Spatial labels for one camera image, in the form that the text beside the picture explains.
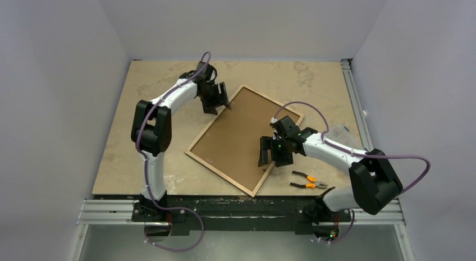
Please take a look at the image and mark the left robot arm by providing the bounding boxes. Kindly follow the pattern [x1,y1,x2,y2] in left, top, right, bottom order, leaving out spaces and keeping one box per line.
[131,61,231,221]

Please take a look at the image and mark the aluminium rail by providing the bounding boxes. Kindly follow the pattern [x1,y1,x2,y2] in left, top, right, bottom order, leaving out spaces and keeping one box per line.
[339,59,387,153]
[76,200,405,225]

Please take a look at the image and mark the orange handled pliers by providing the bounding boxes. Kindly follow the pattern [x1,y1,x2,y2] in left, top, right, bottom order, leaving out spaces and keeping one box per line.
[290,171,328,189]

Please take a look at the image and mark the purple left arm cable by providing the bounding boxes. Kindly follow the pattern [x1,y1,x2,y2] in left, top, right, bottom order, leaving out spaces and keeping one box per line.
[135,52,212,253]

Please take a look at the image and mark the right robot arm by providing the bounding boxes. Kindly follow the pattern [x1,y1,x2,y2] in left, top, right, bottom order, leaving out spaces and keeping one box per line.
[258,116,403,220]

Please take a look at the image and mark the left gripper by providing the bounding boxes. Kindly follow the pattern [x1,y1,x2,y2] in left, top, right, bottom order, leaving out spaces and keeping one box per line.
[199,83,231,116]

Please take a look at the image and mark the aluminium rail right side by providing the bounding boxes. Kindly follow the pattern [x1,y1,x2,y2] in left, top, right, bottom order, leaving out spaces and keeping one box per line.
[339,59,387,153]

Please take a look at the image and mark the aluminium rail front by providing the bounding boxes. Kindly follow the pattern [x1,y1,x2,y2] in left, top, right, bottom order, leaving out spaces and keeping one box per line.
[76,200,405,225]

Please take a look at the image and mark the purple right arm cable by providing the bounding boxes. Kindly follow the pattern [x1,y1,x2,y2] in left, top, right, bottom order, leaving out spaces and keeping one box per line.
[271,101,431,245]

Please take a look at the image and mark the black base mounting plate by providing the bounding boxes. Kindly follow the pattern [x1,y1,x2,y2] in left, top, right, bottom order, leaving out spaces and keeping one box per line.
[131,195,351,240]

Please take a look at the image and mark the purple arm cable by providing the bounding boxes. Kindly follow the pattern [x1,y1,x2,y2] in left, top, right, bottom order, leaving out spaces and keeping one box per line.
[135,52,212,253]
[271,101,431,245]

